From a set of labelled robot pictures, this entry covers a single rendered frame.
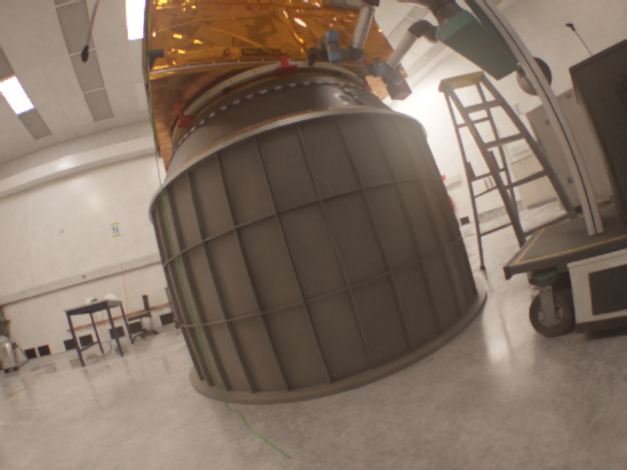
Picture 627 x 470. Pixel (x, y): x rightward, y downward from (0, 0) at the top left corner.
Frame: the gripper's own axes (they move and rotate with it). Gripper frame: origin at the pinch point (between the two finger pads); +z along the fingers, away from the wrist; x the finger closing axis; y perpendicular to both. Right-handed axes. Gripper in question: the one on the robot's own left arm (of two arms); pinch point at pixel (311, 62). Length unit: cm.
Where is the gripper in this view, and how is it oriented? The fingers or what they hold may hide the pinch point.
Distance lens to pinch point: 186.4
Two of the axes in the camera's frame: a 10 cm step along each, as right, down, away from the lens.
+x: -8.9, 2.5, -3.9
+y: -2.4, -9.7, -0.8
